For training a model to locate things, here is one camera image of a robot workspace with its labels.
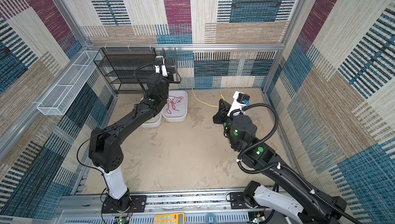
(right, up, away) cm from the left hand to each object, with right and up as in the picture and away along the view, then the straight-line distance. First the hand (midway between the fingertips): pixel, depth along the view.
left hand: (164, 62), depth 78 cm
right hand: (+25, -20, -15) cm, 36 cm away
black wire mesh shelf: (-33, +4, +31) cm, 45 cm away
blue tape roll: (+22, -73, -8) cm, 76 cm away
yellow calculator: (+5, -71, -9) cm, 72 cm away
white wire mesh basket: (-47, -19, -7) cm, 51 cm away
